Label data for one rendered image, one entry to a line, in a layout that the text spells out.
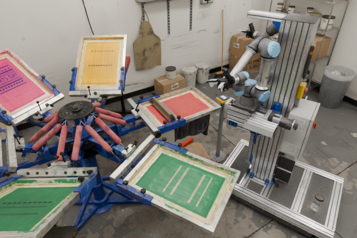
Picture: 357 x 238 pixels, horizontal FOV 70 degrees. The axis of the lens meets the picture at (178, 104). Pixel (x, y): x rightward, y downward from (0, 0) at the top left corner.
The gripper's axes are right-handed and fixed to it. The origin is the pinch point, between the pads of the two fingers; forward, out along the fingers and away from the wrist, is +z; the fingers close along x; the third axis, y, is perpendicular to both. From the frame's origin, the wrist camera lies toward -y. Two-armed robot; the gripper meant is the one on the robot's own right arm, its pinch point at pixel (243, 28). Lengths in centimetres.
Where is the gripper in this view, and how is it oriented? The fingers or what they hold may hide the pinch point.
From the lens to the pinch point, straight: 324.5
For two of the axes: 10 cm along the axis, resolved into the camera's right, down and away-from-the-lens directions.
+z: -5.0, -4.7, 7.3
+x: 8.6, -3.9, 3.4
